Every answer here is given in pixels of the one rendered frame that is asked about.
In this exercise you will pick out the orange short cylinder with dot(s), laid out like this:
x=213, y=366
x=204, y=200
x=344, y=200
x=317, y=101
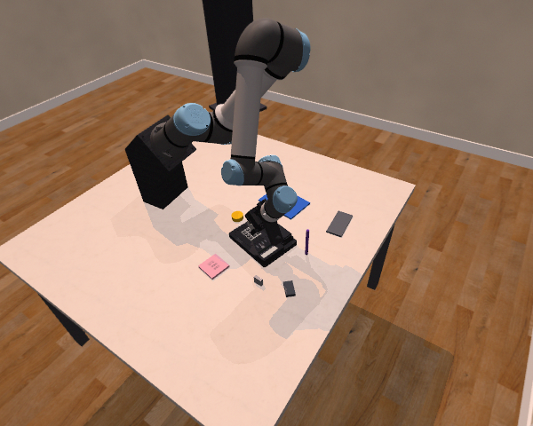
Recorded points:
x=237, y=216

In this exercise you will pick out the pink sticky note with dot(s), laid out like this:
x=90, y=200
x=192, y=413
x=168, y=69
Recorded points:
x=213, y=266

